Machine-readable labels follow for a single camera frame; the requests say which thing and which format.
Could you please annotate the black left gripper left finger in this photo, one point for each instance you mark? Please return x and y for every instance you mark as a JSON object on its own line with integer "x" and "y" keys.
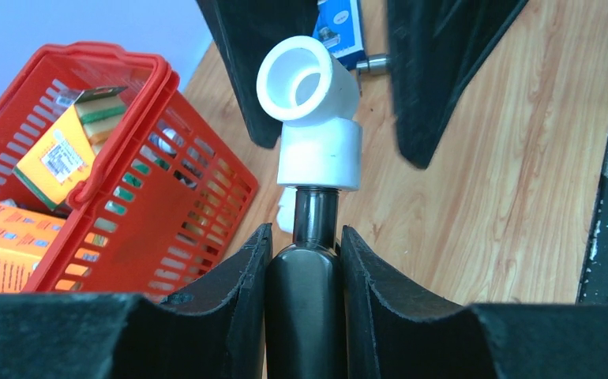
{"x": 211, "y": 328}

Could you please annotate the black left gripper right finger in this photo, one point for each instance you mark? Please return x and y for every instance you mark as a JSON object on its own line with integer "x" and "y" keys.
{"x": 399, "y": 329}

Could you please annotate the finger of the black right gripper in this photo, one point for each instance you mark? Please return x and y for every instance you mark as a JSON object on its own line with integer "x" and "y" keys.
{"x": 244, "y": 31}
{"x": 435, "y": 48}

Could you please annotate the white plastic pipe fitting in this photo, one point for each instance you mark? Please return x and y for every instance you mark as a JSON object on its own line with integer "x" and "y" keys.
{"x": 303, "y": 86}

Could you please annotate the white plastic elbow fitting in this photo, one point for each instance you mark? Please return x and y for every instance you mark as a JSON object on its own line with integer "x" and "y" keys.
{"x": 285, "y": 216}

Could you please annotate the steel grey faucet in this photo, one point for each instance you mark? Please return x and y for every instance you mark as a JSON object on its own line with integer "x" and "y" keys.
{"x": 373, "y": 65}

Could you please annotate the blue white razor box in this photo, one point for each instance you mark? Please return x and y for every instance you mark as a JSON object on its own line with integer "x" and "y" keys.
{"x": 339, "y": 28}

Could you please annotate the red plastic shopping basket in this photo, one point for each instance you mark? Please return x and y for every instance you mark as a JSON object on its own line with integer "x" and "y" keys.
{"x": 165, "y": 195}

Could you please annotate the orange tall box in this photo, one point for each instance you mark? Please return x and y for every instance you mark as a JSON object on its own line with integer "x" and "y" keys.
{"x": 25, "y": 237}

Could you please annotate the orange yellow tilted box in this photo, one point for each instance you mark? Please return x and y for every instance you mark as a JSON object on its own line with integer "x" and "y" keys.
{"x": 63, "y": 156}

